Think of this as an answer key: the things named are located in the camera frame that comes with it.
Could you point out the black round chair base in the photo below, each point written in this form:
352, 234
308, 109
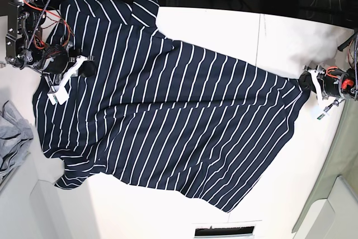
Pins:
287, 8

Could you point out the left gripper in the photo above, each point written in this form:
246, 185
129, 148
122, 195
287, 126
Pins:
338, 86

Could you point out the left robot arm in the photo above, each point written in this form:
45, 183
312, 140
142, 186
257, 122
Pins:
351, 45

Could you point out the grey folded cloth pile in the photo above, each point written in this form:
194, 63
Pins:
16, 137

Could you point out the navy white striped t-shirt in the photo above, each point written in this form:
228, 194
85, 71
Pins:
162, 113

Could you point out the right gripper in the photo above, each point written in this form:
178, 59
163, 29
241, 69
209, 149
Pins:
55, 61

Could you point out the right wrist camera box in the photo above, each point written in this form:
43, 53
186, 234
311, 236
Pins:
57, 93

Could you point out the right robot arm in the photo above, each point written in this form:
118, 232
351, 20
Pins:
25, 47

